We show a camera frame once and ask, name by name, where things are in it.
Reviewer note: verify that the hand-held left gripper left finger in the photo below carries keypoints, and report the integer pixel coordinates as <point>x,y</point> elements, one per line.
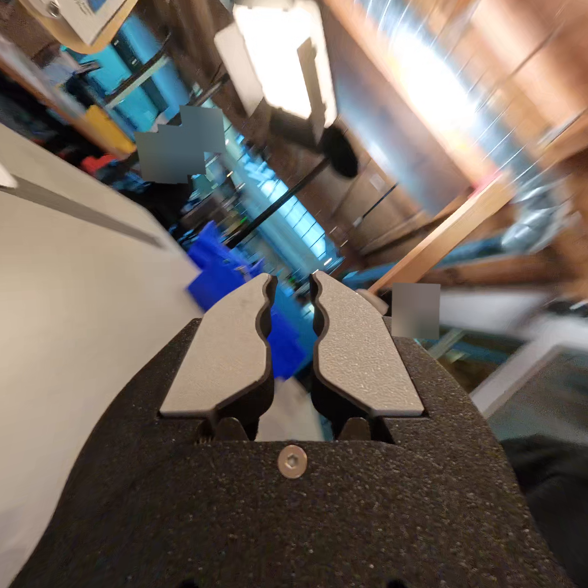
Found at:
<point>216,358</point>

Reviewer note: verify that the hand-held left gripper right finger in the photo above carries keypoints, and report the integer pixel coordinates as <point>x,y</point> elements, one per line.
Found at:
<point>367,358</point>

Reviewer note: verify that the white desk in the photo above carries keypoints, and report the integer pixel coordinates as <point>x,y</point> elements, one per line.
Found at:
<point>69,298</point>

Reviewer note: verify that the blue plastic bin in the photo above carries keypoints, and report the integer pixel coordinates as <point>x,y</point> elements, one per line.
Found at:
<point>216,271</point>

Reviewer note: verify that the wooden beam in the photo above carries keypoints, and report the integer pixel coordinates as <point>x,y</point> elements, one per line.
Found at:
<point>450,225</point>

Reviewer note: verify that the black pole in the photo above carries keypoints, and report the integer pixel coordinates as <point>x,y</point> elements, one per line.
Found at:
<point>275,204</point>

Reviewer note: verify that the person's dark jacket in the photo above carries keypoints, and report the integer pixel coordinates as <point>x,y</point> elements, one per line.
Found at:
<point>551,505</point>

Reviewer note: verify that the yellow panel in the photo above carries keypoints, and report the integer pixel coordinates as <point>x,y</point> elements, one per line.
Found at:
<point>110,131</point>

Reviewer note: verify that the wooden workbench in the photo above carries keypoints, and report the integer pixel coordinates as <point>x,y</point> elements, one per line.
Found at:
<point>64,105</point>

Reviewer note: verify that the white light panel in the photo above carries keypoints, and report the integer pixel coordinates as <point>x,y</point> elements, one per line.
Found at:
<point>275,55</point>

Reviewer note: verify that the white rounded base plate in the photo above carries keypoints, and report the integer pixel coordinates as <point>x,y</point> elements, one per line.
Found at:
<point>5,177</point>

